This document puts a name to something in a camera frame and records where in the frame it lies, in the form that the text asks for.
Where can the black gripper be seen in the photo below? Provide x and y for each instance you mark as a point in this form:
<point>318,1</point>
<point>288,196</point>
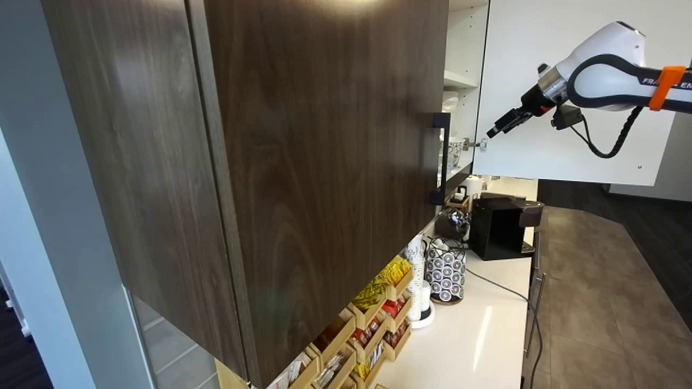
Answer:
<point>533,104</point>

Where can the metal cabinet door hinge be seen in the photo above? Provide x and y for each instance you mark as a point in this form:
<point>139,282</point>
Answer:
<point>476,145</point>

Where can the white cabinet door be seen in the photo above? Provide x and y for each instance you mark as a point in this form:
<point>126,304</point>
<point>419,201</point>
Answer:
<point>526,35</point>

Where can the patterned paper cup stack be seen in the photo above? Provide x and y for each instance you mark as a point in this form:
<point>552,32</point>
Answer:
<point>413,261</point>

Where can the white cup lid stack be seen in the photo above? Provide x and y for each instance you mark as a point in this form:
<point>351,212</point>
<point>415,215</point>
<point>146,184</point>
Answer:
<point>421,299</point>

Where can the black coffee machine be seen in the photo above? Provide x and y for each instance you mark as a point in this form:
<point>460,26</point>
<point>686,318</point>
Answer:
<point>494,228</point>

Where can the dark round coffee pot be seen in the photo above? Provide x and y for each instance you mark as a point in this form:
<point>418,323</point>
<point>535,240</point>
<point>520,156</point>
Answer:
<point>453,225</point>

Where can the patterned black white canister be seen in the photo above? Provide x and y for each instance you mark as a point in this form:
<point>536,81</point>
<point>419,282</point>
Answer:
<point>445,275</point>

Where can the yellow packets pile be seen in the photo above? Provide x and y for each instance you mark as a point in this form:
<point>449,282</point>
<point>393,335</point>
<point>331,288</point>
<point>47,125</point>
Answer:
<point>391,273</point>

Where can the red packets pile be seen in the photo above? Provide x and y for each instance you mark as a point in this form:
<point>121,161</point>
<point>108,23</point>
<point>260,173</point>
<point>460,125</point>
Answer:
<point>389,308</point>

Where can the yellow-green packets pile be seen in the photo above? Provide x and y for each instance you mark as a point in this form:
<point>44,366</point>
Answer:
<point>368,294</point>

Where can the wooden condiment organizer rack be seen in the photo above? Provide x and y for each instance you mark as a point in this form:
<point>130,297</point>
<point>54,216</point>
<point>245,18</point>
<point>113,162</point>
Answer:
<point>359,331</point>

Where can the wooden tea bag box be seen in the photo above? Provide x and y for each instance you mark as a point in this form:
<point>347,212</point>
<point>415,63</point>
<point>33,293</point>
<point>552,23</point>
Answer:
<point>229,379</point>

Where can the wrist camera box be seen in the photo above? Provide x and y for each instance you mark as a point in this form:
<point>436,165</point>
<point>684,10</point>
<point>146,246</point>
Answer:
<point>566,118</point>

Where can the white shelved wall cabinet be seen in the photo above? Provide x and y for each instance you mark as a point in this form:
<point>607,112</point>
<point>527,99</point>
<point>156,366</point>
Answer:
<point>460,44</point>

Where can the dark wood wall cabinet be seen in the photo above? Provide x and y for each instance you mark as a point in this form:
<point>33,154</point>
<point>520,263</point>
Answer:
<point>324,181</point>

